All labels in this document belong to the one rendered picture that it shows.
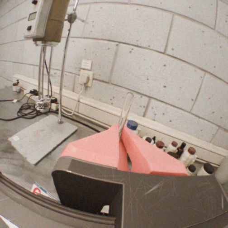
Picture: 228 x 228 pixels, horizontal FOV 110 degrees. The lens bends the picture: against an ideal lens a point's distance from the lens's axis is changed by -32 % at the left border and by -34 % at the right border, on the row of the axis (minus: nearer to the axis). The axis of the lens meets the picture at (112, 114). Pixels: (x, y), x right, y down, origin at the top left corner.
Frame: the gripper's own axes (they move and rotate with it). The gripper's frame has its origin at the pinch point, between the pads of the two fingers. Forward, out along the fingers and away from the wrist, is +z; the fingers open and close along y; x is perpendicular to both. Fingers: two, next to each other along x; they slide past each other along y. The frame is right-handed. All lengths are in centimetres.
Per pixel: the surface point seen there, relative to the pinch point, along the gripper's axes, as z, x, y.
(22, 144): 16.9, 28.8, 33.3
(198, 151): 32, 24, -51
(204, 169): 19, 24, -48
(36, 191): 1.2, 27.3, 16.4
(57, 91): 58, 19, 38
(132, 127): 32.5, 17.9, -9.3
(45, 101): 27.2, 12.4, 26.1
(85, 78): 54, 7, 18
